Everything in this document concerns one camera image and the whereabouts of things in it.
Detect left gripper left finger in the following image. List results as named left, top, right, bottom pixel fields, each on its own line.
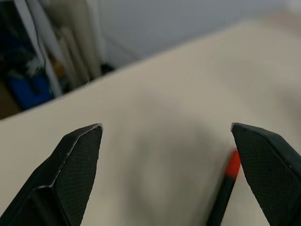
left=0, top=123, right=104, bottom=226

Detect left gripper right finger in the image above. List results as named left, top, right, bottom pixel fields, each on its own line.
left=231, top=122, right=301, bottom=226

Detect black marker with red cap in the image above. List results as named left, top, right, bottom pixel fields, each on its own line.
left=206, top=150, right=242, bottom=226

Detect blue bin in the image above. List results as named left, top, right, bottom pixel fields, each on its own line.
left=8, top=70, right=55, bottom=111

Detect white metal pole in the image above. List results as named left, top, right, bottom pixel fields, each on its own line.
left=14, top=0, right=63, bottom=97

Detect beige rolled sheets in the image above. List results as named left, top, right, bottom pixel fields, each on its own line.
left=44, top=0, right=101, bottom=84

